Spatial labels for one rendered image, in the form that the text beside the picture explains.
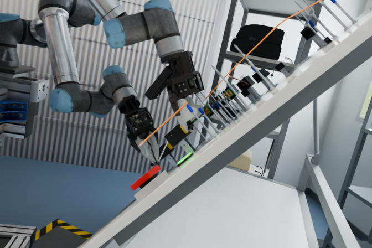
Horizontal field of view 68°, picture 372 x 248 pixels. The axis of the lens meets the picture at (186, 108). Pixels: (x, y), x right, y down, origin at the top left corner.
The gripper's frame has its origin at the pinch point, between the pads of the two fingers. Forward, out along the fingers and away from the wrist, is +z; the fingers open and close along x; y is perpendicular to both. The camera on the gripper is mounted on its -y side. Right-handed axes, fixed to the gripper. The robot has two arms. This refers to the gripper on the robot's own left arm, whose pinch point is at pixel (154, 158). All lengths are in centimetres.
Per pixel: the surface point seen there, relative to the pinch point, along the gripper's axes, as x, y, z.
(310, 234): 47, -32, 43
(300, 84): 13, 50, 17
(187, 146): 8.3, 8.4, 3.9
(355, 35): 20, 56, 16
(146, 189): -8.7, 26.4, 14.6
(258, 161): 157, -230, -26
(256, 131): 14.6, 31.6, 15.1
